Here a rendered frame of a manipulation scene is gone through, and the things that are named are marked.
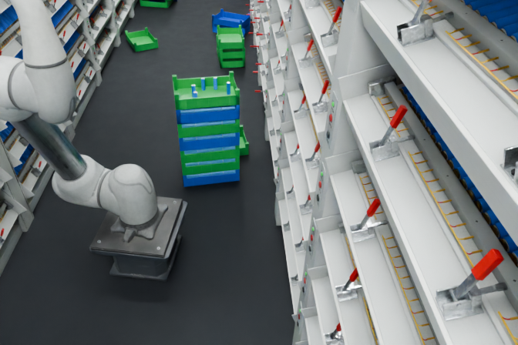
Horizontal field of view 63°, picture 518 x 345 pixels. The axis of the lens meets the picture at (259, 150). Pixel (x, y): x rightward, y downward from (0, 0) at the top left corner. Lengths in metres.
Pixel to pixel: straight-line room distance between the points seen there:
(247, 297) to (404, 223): 1.30
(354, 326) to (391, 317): 0.21
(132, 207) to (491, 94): 1.37
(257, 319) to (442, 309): 1.32
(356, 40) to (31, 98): 0.82
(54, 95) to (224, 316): 1.06
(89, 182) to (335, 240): 0.97
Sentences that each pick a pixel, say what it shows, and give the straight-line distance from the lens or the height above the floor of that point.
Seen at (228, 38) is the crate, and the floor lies 0.16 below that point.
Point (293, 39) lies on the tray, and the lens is 1.52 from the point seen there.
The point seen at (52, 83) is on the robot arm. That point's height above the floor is 1.00.
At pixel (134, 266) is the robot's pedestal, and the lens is 1.88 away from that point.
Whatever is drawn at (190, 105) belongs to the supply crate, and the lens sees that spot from 1.98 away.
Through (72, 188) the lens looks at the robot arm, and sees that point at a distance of 1.68.
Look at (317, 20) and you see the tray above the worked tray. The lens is 1.19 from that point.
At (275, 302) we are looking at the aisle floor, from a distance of 1.82.
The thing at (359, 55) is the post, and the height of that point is 1.21.
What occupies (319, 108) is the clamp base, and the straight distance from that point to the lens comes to 1.12.
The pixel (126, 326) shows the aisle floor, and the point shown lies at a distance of 1.81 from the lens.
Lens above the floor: 1.52
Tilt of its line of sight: 37 degrees down
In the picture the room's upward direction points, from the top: 2 degrees clockwise
